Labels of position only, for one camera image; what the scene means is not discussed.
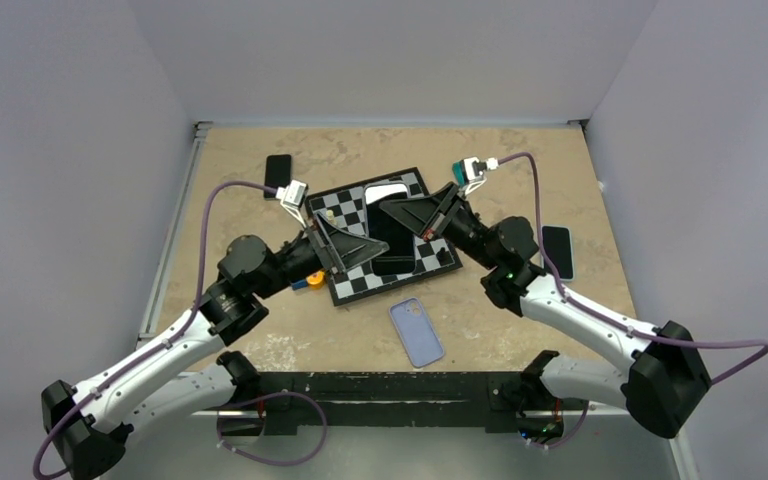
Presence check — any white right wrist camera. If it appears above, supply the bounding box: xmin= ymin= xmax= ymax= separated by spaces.
xmin=454 ymin=157 xmax=499 ymax=197

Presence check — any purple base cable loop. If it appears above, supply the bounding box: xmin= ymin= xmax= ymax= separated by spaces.
xmin=216 ymin=390 xmax=330 ymax=468

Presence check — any lilac phone case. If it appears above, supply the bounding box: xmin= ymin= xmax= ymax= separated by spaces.
xmin=388 ymin=297 xmax=445 ymax=368

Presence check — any black metal base frame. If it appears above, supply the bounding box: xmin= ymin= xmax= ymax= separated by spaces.
xmin=219 ymin=371 xmax=586 ymax=436

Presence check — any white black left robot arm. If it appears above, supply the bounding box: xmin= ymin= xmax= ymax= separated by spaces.
xmin=40 ymin=218 xmax=388 ymax=479

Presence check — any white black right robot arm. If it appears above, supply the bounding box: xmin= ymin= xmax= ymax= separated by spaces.
xmin=380 ymin=183 xmax=712 ymax=439

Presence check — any black phone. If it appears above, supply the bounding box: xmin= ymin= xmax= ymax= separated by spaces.
xmin=363 ymin=183 xmax=416 ymax=276

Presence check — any phone in light blue case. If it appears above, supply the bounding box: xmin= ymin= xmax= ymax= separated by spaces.
xmin=541 ymin=225 xmax=575 ymax=282

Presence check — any black white chessboard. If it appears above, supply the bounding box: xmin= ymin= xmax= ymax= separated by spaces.
xmin=305 ymin=167 xmax=463 ymax=306

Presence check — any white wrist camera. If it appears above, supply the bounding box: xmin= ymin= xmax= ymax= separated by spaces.
xmin=275 ymin=179 xmax=309 ymax=228
xmin=454 ymin=157 xmax=499 ymax=197

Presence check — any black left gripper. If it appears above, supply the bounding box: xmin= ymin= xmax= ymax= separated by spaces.
xmin=254 ymin=209 xmax=387 ymax=299

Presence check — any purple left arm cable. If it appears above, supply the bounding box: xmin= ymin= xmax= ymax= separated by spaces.
xmin=31 ymin=180 xmax=286 ymax=480

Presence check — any blue orange toy piece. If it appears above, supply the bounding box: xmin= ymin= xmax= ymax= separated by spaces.
xmin=291 ymin=270 xmax=326 ymax=291

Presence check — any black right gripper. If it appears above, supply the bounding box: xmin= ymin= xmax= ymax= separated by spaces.
xmin=377 ymin=184 xmax=499 ymax=272

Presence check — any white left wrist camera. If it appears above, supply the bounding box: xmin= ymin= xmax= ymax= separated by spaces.
xmin=275 ymin=179 xmax=309 ymax=228

